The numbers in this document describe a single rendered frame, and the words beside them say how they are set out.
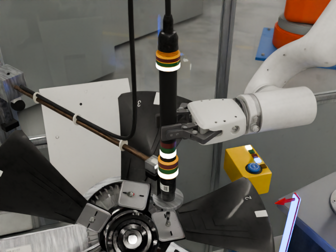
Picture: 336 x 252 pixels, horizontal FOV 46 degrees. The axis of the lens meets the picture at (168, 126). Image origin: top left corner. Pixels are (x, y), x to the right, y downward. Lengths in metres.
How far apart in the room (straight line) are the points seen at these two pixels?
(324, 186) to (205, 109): 0.79
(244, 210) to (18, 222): 0.58
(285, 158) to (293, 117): 1.23
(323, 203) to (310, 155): 0.75
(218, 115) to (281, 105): 0.13
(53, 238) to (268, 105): 0.62
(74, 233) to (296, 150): 1.32
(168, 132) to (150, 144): 0.20
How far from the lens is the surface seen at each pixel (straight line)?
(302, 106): 0.86
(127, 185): 0.99
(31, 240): 1.08
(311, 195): 1.45
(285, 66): 0.93
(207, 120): 0.78
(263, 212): 1.07
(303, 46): 0.87
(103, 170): 1.18
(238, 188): 1.08
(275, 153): 2.03
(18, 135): 0.91
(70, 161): 1.18
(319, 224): 1.37
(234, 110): 0.81
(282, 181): 2.19
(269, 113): 0.83
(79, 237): 1.08
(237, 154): 1.39
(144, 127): 0.98
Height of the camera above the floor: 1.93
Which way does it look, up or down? 35 degrees down
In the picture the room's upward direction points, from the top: straight up
